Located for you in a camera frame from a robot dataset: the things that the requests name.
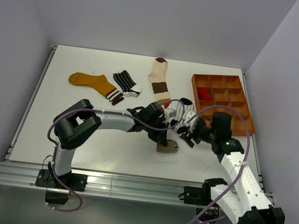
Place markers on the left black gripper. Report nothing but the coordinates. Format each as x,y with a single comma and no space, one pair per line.
161,137

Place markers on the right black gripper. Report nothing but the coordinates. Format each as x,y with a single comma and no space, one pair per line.
188,137

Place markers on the taupe sock maroon stripes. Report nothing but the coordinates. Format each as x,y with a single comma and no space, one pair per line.
172,147

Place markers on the red christmas sock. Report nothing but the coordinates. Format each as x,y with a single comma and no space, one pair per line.
204,94

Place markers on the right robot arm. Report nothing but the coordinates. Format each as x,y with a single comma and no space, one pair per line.
243,200

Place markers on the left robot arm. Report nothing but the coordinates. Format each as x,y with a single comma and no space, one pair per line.
77,124

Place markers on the white black striped sock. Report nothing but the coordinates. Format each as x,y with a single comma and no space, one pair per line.
181,126

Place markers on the navy white striped sock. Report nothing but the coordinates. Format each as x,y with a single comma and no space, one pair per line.
126,83

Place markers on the cream brown block sock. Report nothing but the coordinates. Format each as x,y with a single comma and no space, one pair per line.
157,78

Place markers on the orange wooden compartment tray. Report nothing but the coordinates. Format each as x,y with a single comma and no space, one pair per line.
226,90

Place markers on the mustard yellow striped sock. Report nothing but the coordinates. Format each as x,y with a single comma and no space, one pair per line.
98,83

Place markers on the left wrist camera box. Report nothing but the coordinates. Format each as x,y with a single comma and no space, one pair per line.
169,113

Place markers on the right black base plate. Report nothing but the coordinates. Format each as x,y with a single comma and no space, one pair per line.
196,195

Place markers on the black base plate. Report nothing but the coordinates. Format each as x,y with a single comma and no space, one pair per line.
196,195
76,182

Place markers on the aluminium front rail frame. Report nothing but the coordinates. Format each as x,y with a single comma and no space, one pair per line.
102,184

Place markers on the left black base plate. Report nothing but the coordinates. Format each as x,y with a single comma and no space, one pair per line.
76,182

